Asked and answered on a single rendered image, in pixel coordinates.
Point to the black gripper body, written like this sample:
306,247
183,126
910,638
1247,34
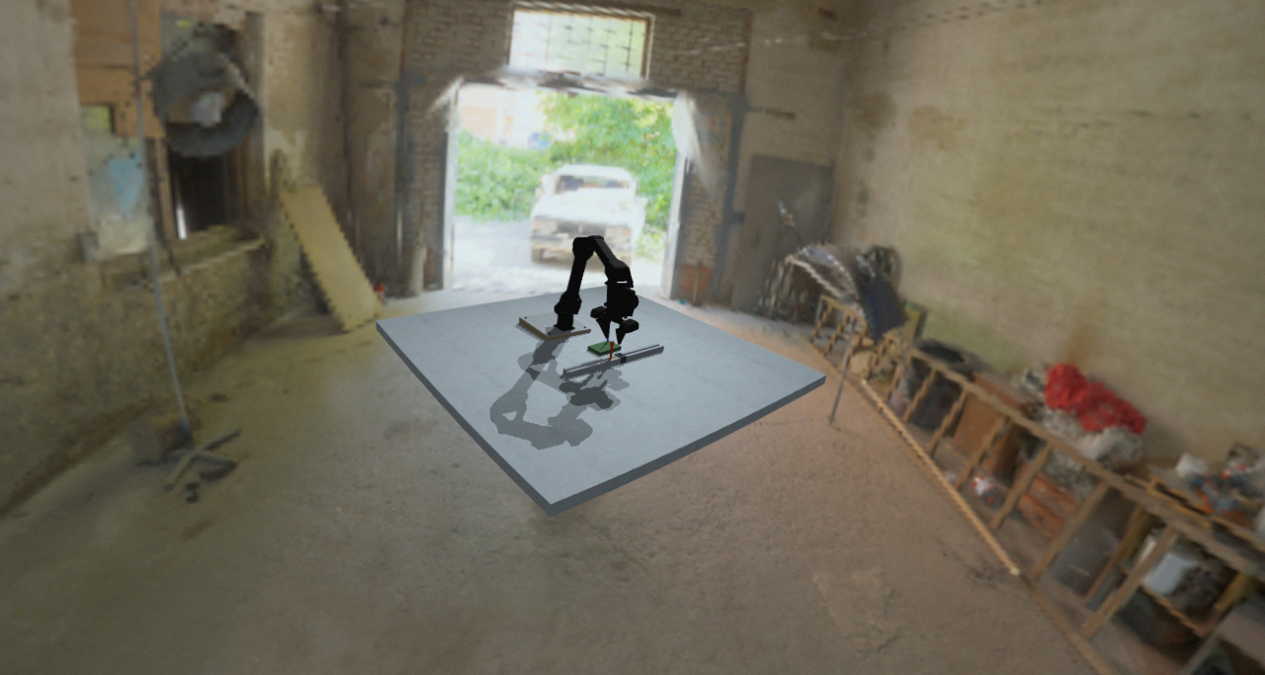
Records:
614,312

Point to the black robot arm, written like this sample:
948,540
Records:
616,271

